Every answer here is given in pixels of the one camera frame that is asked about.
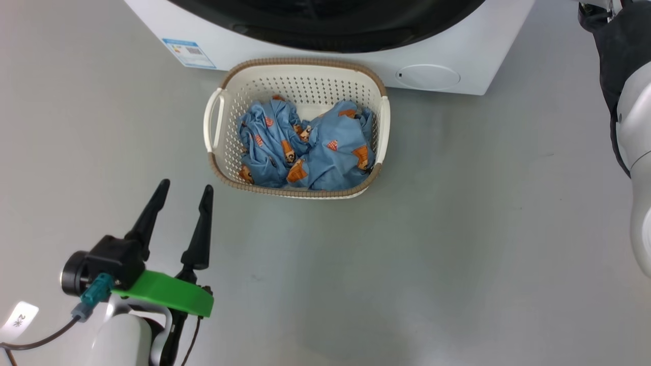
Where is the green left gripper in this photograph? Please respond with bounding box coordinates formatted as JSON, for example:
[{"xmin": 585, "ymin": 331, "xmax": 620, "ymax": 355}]
[{"xmin": 114, "ymin": 179, "xmax": 214, "ymax": 366}]

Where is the blue printed garment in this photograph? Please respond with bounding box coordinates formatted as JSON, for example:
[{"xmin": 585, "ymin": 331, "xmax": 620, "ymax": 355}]
[
  {"xmin": 236, "ymin": 95, "xmax": 311, "ymax": 189},
  {"xmin": 286, "ymin": 100, "xmax": 377, "ymax": 192}
]

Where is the cream perforated laundry basket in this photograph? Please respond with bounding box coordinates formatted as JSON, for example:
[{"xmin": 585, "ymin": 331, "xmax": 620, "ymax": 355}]
[{"xmin": 203, "ymin": 57, "xmax": 391, "ymax": 200}]

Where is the white front-load washing machine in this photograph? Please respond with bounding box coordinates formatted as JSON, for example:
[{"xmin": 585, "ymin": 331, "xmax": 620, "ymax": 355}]
[{"xmin": 124, "ymin": 0, "xmax": 536, "ymax": 96}]

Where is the blue energy label sticker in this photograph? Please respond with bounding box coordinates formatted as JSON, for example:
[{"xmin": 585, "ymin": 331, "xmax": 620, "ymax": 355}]
[{"xmin": 163, "ymin": 38, "xmax": 217, "ymax": 70}]

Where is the round white filter cover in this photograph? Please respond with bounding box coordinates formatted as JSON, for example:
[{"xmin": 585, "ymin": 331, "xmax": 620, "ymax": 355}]
[{"xmin": 396, "ymin": 64, "xmax": 461, "ymax": 92}]

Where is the teal left cable connector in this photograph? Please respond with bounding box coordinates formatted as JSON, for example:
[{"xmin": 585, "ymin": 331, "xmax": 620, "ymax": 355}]
[{"xmin": 71, "ymin": 273, "xmax": 116, "ymax": 323}]

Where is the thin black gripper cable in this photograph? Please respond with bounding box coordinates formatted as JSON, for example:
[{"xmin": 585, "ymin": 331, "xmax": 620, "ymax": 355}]
[{"xmin": 181, "ymin": 316, "xmax": 202, "ymax": 366}]

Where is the black left camera cable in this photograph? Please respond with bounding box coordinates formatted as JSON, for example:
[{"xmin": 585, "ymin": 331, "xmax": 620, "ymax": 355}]
[{"xmin": 0, "ymin": 316, "xmax": 82, "ymax": 366}]

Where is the white cable tag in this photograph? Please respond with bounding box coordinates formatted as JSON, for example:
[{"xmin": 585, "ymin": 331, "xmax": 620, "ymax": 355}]
[{"xmin": 0, "ymin": 301, "xmax": 40, "ymax": 342}]

